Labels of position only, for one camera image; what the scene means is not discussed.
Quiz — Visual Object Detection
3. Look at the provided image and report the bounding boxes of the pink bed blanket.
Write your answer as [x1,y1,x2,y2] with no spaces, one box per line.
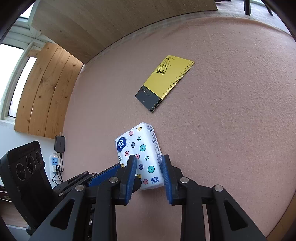
[63,18,295,235]

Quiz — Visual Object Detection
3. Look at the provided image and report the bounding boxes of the white power strip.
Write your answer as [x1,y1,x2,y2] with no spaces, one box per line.
[49,153,60,182]

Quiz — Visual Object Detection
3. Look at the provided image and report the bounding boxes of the patterned tissue pack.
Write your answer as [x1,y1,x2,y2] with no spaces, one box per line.
[115,122,164,190]

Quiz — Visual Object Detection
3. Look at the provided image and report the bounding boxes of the black charger brick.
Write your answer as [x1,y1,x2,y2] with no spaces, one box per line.
[54,134,66,154]

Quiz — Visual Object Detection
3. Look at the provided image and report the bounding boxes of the black tripod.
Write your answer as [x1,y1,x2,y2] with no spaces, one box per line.
[242,0,275,17]

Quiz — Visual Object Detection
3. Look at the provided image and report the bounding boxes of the yellow black ruler card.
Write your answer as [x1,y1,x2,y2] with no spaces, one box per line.
[135,55,195,113]

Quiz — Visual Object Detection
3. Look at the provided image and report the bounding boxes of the oak wooden board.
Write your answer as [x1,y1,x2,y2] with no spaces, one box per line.
[32,0,217,64]

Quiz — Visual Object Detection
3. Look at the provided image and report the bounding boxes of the pine wood headboard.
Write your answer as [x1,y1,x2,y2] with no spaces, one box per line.
[14,43,83,138]

